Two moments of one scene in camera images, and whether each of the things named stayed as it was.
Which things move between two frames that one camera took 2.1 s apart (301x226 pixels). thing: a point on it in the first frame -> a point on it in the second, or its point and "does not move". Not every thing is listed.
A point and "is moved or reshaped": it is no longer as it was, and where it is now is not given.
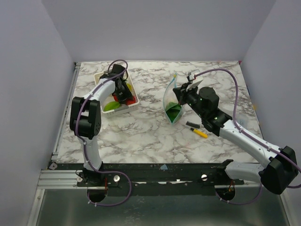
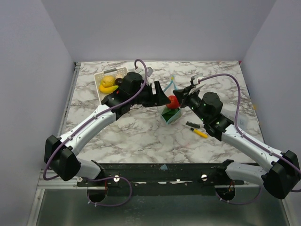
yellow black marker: (205, 135) does not move
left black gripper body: (123, 93) -> (146, 97)
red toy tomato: (130, 101) is moved or reshaped
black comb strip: (193, 125) does not move
